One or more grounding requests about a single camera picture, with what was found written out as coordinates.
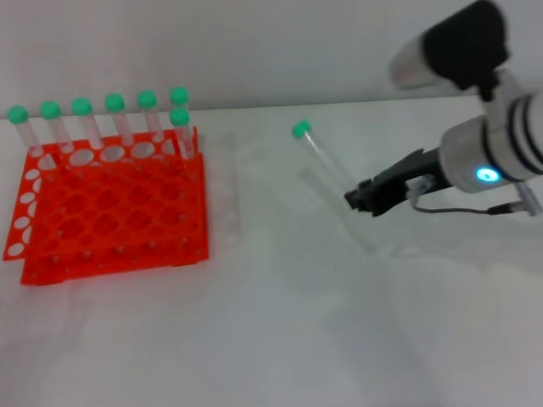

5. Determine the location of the red test tube rack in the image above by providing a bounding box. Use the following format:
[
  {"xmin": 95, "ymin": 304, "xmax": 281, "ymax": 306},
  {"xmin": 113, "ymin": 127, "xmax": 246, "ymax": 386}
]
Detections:
[{"xmin": 0, "ymin": 126, "xmax": 212, "ymax": 289}]

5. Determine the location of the grey cable with plug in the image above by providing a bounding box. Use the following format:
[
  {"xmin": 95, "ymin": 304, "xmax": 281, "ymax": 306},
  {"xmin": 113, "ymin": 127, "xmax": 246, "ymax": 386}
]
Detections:
[{"xmin": 406, "ymin": 170, "xmax": 543, "ymax": 227}]

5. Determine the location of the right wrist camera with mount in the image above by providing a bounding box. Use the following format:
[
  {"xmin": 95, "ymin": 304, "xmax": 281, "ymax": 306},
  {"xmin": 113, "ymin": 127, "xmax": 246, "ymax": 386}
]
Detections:
[{"xmin": 382, "ymin": 0, "xmax": 516, "ymax": 108}]

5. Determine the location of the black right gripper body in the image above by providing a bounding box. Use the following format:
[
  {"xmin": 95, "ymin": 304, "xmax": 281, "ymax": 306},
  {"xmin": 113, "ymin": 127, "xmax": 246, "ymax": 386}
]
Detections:
[{"xmin": 364, "ymin": 145, "xmax": 453, "ymax": 218}]

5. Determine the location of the green-capped clear test tube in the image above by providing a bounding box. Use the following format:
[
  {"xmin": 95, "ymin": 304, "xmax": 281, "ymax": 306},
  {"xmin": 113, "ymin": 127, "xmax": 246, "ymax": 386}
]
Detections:
[
  {"xmin": 103, "ymin": 91, "xmax": 136, "ymax": 148},
  {"xmin": 39, "ymin": 99, "xmax": 75, "ymax": 157},
  {"xmin": 169, "ymin": 106, "xmax": 198, "ymax": 180},
  {"xmin": 135, "ymin": 87, "xmax": 167, "ymax": 145},
  {"xmin": 168, "ymin": 85, "xmax": 191, "ymax": 110},
  {"xmin": 6, "ymin": 103, "xmax": 44, "ymax": 158},
  {"xmin": 290, "ymin": 115, "xmax": 377, "ymax": 258},
  {"xmin": 71, "ymin": 95, "xmax": 105, "ymax": 152}
]

